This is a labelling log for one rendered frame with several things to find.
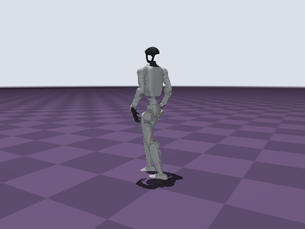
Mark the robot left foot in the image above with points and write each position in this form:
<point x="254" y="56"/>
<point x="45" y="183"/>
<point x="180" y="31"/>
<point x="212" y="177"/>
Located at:
<point x="163" y="176"/>

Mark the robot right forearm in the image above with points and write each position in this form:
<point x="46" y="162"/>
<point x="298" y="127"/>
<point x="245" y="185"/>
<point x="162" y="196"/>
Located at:
<point x="165" y="98"/>

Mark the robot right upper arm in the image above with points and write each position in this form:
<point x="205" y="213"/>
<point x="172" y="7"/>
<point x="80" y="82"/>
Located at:
<point x="166" y="81"/>

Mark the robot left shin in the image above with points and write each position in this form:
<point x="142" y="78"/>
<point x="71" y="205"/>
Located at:
<point x="156" y="157"/>

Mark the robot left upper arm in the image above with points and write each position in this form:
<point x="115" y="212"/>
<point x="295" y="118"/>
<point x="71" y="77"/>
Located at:
<point x="141" y="79"/>

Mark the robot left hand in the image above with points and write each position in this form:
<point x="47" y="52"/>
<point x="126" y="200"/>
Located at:
<point x="134" y="113"/>

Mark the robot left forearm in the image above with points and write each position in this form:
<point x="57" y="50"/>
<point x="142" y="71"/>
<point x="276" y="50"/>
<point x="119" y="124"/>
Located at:
<point x="136" y="99"/>

